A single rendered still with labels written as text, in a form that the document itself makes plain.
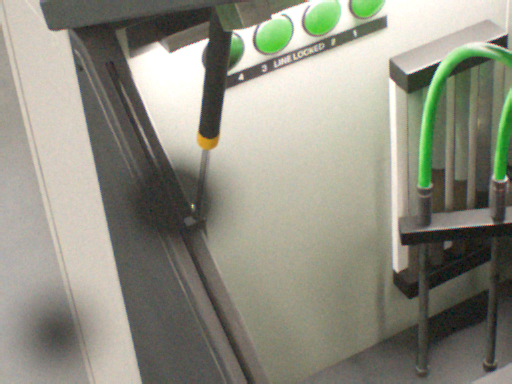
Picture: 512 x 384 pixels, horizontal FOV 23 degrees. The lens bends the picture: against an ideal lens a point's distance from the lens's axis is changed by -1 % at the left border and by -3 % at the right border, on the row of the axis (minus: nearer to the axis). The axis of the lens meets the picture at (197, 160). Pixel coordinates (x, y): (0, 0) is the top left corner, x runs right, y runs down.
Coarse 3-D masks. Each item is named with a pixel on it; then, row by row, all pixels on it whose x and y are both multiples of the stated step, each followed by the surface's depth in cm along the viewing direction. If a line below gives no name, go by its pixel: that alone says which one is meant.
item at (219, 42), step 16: (224, 32) 93; (208, 48) 96; (224, 48) 95; (208, 64) 98; (224, 64) 97; (208, 80) 99; (224, 80) 99; (208, 96) 101; (208, 112) 103; (208, 128) 106; (208, 144) 108; (208, 160) 112; (192, 224) 122; (208, 240) 124
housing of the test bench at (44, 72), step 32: (0, 0) 151; (32, 0) 135; (32, 32) 141; (64, 32) 128; (32, 64) 148; (64, 64) 133; (32, 96) 154; (64, 96) 139; (32, 128) 162; (64, 128) 144; (64, 160) 151; (64, 192) 158; (96, 192) 141; (64, 224) 166; (96, 224) 148; (64, 256) 175; (96, 256) 155; (96, 288) 162; (96, 320) 171; (96, 352) 181; (128, 352) 159
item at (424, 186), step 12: (468, 48) 125; (480, 48) 123; (492, 48) 121; (444, 60) 131; (456, 60) 128; (504, 60) 120; (444, 72) 132; (432, 84) 135; (432, 96) 136; (432, 108) 137; (432, 120) 139; (432, 132) 141; (420, 144) 142; (432, 144) 142; (420, 156) 143; (420, 168) 145; (420, 180) 146; (420, 192) 147
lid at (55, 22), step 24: (48, 0) 121; (72, 0) 113; (96, 0) 106; (120, 0) 100; (144, 0) 94; (168, 0) 89; (192, 0) 85; (216, 0) 81; (240, 0) 78; (264, 0) 86; (48, 24) 124; (72, 24) 116; (240, 24) 86
